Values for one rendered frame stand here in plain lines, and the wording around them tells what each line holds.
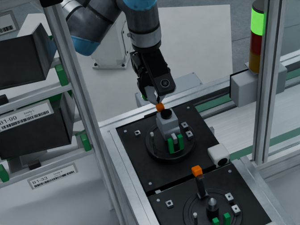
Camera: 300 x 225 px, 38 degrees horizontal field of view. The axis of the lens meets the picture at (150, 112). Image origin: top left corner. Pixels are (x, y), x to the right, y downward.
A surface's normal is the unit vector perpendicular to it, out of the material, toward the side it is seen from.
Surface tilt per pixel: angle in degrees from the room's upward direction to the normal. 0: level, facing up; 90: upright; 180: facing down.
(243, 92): 90
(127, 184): 0
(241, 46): 0
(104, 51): 90
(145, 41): 90
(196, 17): 0
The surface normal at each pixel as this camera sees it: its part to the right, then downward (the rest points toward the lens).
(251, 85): 0.36, 0.65
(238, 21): -0.12, -0.69
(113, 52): -0.18, 0.73
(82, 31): -0.19, 0.14
